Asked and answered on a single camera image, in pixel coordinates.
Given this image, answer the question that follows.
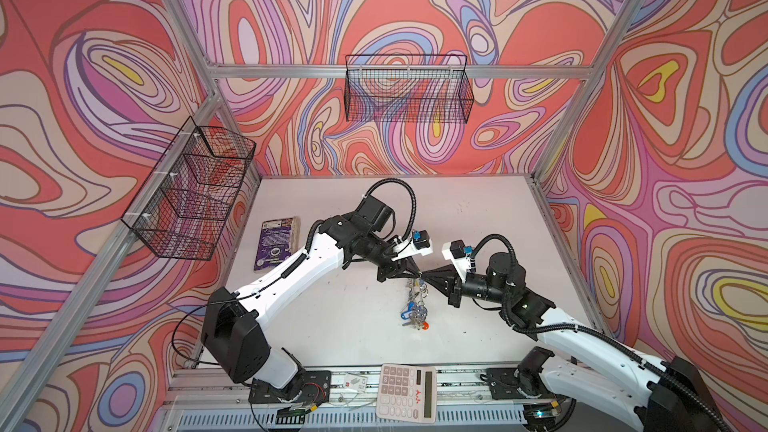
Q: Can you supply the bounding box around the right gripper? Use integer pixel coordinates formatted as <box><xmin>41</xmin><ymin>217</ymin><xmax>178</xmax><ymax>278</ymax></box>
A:
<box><xmin>423</xmin><ymin>264</ymin><xmax>510</xmax><ymax>309</ymax></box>

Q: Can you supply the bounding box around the round keyring disc with keys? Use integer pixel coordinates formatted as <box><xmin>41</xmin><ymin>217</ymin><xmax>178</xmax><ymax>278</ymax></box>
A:
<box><xmin>400</xmin><ymin>278</ymin><xmax>429</xmax><ymax>331</ymax></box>

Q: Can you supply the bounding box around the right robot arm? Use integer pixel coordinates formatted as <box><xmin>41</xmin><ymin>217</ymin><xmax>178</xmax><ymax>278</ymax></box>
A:
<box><xmin>421</xmin><ymin>234</ymin><xmax>730</xmax><ymax>431</ymax></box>

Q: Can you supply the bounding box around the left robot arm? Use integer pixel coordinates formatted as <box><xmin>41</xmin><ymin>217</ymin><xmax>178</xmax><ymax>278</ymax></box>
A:
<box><xmin>201</xmin><ymin>178</ymin><xmax>431</xmax><ymax>394</ymax></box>

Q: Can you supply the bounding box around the purple book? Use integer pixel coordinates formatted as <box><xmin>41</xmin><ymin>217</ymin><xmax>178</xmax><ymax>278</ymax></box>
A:
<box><xmin>254</xmin><ymin>217</ymin><xmax>300</xmax><ymax>271</ymax></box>

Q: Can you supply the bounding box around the small white label card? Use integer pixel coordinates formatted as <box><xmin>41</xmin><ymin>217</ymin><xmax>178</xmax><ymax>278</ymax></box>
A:
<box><xmin>343</xmin><ymin>374</ymin><xmax>368</xmax><ymax>393</ymax></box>

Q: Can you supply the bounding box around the white pink calculator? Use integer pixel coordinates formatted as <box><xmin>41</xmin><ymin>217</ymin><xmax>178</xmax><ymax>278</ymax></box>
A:
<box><xmin>375</xmin><ymin>364</ymin><xmax>438</xmax><ymax>424</ymax></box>

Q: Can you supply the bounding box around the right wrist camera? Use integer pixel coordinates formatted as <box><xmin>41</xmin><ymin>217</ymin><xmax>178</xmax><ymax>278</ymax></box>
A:
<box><xmin>441</xmin><ymin>240</ymin><xmax>476</xmax><ymax>282</ymax></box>

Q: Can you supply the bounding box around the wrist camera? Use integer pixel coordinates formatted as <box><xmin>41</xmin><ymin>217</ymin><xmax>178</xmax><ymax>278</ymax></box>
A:
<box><xmin>389</xmin><ymin>230</ymin><xmax>433</xmax><ymax>260</ymax></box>
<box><xmin>441</xmin><ymin>240</ymin><xmax>476</xmax><ymax>282</ymax></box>

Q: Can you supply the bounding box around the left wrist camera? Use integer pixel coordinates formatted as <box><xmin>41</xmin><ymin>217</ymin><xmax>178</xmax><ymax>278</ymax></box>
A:
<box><xmin>389</xmin><ymin>230</ymin><xmax>433</xmax><ymax>260</ymax></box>

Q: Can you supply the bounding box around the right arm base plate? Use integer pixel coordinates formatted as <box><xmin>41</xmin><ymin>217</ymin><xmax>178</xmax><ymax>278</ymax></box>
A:
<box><xmin>479</xmin><ymin>367</ymin><xmax>566</xmax><ymax>401</ymax></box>

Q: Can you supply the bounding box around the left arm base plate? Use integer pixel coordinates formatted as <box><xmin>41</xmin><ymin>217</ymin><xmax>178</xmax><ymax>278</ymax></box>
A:
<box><xmin>248</xmin><ymin>369</ymin><xmax>332</xmax><ymax>405</ymax></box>

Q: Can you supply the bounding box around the back wire basket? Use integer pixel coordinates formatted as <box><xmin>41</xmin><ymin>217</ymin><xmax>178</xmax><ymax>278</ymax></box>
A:
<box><xmin>343</xmin><ymin>53</ymin><xmax>475</xmax><ymax>124</ymax></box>

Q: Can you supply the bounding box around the wire basket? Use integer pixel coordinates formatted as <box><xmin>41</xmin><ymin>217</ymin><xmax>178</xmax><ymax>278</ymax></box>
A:
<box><xmin>121</xmin><ymin>118</ymin><xmax>255</xmax><ymax>261</ymax></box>
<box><xmin>343</xmin><ymin>53</ymin><xmax>475</xmax><ymax>124</ymax></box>

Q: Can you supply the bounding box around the left wire basket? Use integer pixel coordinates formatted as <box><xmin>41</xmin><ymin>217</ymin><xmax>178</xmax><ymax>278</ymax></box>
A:
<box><xmin>121</xmin><ymin>118</ymin><xmax>255</xmax><ymax>261</ymax></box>

